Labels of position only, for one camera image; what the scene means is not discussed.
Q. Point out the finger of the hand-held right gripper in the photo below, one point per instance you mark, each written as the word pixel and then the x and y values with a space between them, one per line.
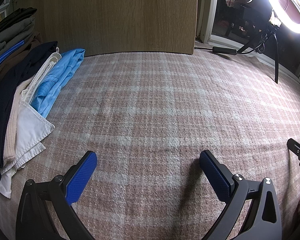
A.
pixel 297 150

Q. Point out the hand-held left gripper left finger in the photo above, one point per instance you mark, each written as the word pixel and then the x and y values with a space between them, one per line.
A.
pixel 82 177

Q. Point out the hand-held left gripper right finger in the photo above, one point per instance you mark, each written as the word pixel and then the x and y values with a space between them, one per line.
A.
pixel 215 175

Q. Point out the pile of dark clothes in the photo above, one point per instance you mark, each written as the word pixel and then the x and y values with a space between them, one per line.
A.
pixel 15 57

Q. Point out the white garment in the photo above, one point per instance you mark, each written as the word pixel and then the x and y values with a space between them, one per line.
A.
pixel 30 130

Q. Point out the beige knit garment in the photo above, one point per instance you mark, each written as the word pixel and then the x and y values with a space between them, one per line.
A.
pixel 11 130

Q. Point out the black tripod stand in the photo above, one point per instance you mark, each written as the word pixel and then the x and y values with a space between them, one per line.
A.
pixel 275 62

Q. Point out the pink plaid blanket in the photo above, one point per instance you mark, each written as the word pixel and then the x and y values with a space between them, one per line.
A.
pixel 152 105

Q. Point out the light blue shirt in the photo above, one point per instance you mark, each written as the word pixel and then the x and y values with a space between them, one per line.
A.
pixel 57 80

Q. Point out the navy garment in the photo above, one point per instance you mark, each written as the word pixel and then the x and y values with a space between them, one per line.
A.
pixel 15 80

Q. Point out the grey garment with blue stripe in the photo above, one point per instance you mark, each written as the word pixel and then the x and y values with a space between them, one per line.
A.
pixel 5 52

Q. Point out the wooden board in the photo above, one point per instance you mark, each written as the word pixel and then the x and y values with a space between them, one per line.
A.
pixel 115 17

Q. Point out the dark grey folded garment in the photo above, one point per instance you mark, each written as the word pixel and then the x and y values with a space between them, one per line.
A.
pixel 12 22

